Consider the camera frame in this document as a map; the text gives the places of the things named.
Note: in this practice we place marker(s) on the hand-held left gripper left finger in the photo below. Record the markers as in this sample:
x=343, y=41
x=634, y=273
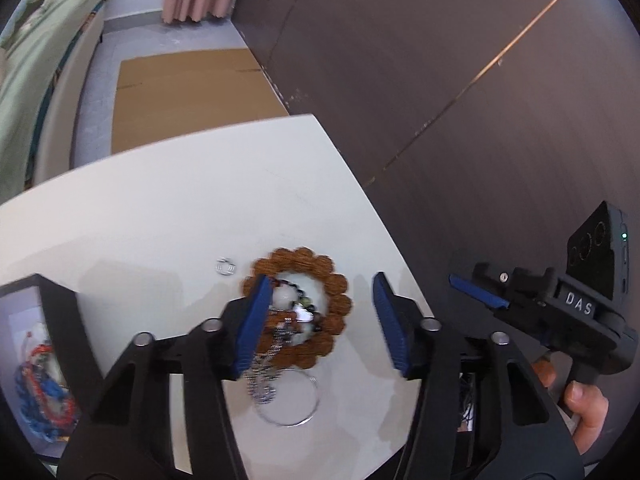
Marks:
x=252, y=327

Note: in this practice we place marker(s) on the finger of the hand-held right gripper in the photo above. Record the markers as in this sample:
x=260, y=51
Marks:
x=477, y=290

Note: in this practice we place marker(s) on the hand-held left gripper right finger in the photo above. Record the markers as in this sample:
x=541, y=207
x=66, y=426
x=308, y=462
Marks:
x=392, y=327

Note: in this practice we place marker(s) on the black jewelry box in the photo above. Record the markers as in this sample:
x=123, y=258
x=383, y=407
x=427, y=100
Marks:
x=60, y=300

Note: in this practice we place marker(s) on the person's right hand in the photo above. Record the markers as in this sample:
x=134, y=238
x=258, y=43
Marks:
x=587, y=410

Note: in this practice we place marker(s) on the thin silver bangle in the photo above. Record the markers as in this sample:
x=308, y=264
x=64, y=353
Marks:
x=314, y=400

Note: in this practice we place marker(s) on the flat brown cardboard sheet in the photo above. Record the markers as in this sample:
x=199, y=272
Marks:
x=190, y=95

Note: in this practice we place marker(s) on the bed with green cover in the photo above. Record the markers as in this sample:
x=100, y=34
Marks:
x=30, y=55

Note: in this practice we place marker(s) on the beige bed frame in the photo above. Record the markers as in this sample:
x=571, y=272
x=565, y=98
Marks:
x=65, y=95

